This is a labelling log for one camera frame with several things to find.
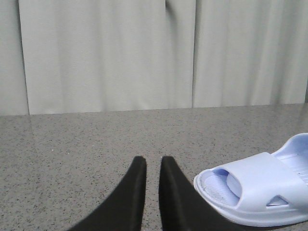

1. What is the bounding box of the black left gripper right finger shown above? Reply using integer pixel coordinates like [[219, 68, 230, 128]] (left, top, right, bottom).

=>
[[159, 156, 243, 231]]

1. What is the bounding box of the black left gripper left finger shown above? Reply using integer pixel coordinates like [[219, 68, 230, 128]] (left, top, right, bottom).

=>
[[70, 156, 147, 231]]

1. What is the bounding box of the light blue slipper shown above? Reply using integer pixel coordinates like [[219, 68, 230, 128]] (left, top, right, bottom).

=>
[[272, 133, 308, 185], [193, 153, 308, 227]]

